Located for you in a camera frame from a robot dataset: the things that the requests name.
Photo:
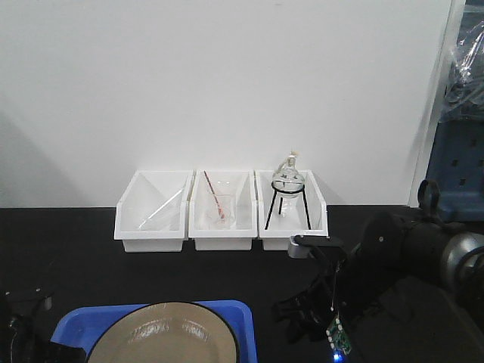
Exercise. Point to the left white storage bin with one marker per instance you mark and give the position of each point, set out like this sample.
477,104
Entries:
145,192

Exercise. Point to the round glass flask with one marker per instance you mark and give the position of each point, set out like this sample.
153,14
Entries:
286,176

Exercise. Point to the black wire tripod stand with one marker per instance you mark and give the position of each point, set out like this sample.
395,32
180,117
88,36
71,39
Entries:
277,192

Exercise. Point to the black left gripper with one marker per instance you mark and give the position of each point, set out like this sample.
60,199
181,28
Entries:
21,343

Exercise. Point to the blue perforated crate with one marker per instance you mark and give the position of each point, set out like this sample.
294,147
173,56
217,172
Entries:
456,165

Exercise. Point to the clear plastic bag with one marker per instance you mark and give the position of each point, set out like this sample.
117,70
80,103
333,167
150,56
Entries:
464,91

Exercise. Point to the right white storage bin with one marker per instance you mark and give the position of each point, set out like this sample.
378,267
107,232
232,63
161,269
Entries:
280,218

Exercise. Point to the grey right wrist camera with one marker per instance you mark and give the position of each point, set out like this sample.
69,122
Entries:
297,248

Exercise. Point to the white storage bin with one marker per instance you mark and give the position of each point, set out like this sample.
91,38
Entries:
145,192
240,236
280,218

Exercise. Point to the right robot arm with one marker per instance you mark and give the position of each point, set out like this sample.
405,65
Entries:
444,254

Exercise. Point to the clear glass beaker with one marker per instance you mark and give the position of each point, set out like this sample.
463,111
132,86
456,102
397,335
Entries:
226,195

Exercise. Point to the middle white storage bin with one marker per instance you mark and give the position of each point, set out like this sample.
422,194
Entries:
240,236

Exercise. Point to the clear glass stirring rod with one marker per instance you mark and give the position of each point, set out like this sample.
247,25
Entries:
164,216

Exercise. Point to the green right circuit board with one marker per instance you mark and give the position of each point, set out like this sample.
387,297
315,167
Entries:
338,338

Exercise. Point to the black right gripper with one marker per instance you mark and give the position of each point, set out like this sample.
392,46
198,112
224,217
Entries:
346,284

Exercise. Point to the blue plastic tray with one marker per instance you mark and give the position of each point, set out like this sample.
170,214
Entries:
82,327

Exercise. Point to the red glass thermometer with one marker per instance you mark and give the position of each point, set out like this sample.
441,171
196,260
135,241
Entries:
216,200

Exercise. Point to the beige plate with black rim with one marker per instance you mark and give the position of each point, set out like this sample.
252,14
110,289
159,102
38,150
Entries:
168,332

